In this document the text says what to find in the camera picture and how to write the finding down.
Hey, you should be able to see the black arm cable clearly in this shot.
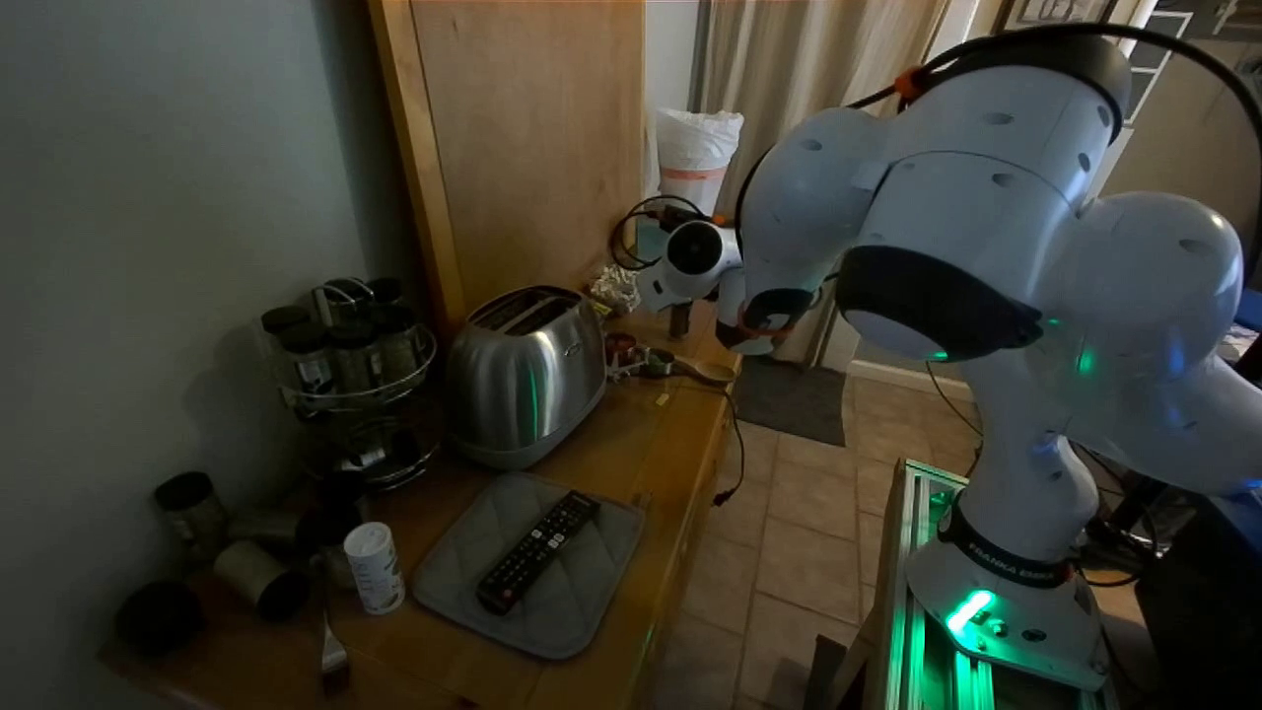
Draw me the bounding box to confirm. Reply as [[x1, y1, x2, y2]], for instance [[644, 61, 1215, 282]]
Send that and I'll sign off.
[[843, 19, 1262, 203]]

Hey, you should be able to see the white sack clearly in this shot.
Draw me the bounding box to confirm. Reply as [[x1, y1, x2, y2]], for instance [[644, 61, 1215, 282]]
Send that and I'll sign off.
[[649, 103, 748, 215]]

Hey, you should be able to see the plywood board panel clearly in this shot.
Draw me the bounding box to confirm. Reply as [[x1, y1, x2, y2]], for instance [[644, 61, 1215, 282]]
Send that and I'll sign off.
[[363, 0, 649, 335]]

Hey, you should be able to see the white plastic bottle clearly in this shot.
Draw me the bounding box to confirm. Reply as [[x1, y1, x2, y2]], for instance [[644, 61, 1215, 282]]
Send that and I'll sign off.
[[340, 518, 410, 619]]

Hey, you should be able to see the black toaster cable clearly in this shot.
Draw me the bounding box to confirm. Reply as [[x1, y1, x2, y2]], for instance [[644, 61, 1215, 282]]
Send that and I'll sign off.
[[706, 380, 755, 511]]

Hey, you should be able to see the grey cloth mat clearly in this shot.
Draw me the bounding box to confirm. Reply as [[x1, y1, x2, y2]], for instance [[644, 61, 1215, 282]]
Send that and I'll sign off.
[[405, 465, 649, 666]]

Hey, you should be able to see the beige curtain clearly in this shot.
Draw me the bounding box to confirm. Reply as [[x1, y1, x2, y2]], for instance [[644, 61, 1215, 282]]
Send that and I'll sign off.
[[690, 0, 982, 180]]

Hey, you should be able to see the small dark bottle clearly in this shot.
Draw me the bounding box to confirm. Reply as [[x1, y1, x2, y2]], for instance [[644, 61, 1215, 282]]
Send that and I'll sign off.
[[314, 619, 358, 698]]

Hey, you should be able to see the round spice jar rack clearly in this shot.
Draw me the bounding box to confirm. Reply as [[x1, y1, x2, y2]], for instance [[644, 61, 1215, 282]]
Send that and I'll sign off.
[[256, 272, 443, 494]]

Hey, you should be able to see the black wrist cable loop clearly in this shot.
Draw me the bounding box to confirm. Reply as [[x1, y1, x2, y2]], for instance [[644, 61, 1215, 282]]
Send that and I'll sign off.
[[602, 188, 710, 277]]

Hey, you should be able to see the wooden chair grey seat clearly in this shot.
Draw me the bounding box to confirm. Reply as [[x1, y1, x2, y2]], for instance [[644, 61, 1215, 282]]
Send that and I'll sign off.
[[728, 356, 853, 451]]

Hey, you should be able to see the black remote control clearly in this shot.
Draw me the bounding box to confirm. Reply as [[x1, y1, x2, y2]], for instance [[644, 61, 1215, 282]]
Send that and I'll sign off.
[[473, 486, 606, 619]]

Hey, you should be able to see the stainless steel toaster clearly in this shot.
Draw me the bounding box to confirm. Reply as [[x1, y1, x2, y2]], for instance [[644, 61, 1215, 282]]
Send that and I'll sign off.
[[443, 278, 613, 474]]

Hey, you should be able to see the clear plastic seed container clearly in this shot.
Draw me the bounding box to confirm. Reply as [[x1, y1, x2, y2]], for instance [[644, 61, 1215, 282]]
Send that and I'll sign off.
[[585, 260, 649, 320]]

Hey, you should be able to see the large steel measuring cup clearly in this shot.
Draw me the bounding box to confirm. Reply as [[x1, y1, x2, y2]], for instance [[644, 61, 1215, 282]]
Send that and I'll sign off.
[[602, 335, 661, 387]]

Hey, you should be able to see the black round lid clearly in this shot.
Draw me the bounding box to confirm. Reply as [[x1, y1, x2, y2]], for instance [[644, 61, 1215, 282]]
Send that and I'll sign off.
[[109, 575, 210, 660]]

